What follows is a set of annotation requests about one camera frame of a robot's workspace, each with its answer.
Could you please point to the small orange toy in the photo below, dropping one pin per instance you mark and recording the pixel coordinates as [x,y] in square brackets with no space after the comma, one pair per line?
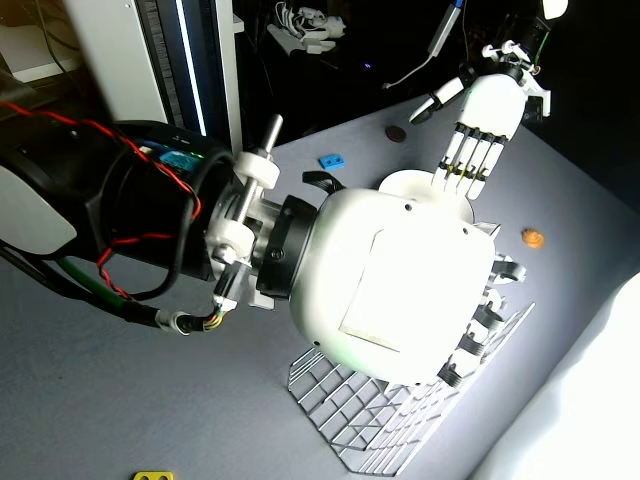
[533,238]

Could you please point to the yellow block with holes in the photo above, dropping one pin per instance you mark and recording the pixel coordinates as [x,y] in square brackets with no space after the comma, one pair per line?
[152,476]

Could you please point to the white box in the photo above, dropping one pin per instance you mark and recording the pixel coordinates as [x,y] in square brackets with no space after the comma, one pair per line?
[35,55]

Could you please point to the white plate with dark rim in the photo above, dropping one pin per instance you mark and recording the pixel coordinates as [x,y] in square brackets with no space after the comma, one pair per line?
[410,185]

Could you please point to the small blue rectangular block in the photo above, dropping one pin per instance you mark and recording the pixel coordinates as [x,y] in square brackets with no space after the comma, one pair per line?
[332,161]

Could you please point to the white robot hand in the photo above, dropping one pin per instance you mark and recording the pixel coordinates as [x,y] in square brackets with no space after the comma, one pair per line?
[495,105]
[395,285]

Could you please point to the spare white robot hand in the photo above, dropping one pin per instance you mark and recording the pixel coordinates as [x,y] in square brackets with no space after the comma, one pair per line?
[310,30]

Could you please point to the brown round disc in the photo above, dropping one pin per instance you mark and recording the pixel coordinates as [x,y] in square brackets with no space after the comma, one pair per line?
[395,133]

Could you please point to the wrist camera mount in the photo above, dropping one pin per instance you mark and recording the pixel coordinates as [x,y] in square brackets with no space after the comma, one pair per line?
[537,102]

